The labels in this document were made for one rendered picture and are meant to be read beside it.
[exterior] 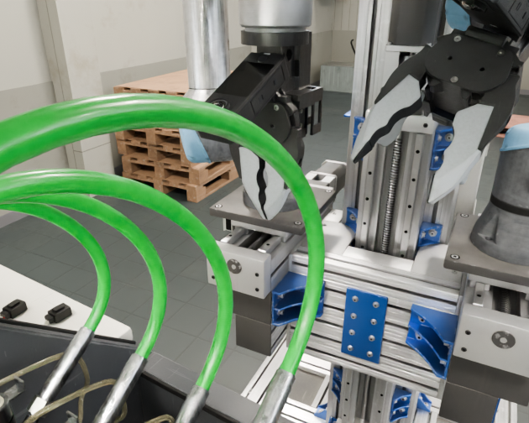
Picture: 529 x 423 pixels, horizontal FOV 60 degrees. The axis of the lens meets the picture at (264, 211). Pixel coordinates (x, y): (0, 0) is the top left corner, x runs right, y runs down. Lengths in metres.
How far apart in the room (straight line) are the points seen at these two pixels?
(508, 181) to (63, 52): 3.21
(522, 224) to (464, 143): 0.50
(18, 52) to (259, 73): 3.25
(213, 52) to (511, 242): 0.64
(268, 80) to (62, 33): 3.24
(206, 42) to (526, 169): 0.60
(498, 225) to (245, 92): 0.59
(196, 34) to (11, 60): 2.78
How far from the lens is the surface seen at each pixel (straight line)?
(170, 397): 0.75
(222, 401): 0.69
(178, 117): 0.20
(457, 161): 0.41
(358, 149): 0.43
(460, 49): 0.46
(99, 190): 0.29
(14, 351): 0.61
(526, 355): 0.87
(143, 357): 0.50
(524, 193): 0.88
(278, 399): 0.40
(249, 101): 0.44
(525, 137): 0.86
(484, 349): 0.87
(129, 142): 3.91
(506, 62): 0.45
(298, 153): 0.49
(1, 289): 0.97
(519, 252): 0.91
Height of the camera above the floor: 1.46
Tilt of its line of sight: 25 degrees down
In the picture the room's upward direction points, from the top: straight up
